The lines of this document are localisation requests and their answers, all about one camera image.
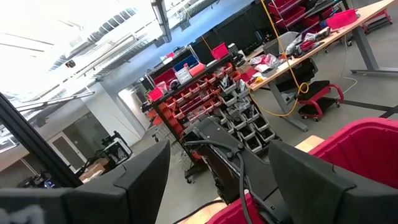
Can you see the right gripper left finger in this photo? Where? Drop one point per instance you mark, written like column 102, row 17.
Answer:
column 93, row 205

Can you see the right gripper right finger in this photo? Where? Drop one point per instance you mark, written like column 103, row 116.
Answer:
column 317, row 199

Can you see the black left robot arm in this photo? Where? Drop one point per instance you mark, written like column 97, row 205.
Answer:
column 224, row 161

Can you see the red plastic bin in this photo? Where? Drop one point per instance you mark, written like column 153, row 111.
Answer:
column 367, row 149

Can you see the blue storage bin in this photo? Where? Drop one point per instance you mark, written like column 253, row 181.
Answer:
column 186, row 62

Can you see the red storage bin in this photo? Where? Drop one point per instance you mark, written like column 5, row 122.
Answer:
column 342, row 19
column 220, row 51

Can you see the brown cardboard box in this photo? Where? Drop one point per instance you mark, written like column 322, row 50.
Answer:
column 93, row 171

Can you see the black white machine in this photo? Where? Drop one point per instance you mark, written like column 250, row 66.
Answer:
column 116, row 151

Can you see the red creeper stool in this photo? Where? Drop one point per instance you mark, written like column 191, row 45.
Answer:
column 317, row 99
column 377, row 17

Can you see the parts rack with bins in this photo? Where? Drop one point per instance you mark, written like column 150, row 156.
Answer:
column 199, row 102

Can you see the wooden desk grey legs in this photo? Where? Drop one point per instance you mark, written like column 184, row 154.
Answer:
column 363, row 46

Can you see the stacked red bins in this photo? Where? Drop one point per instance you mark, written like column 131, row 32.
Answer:
column 289, row 14

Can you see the black frame beam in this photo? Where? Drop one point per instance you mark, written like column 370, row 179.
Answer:
column 34, row 140

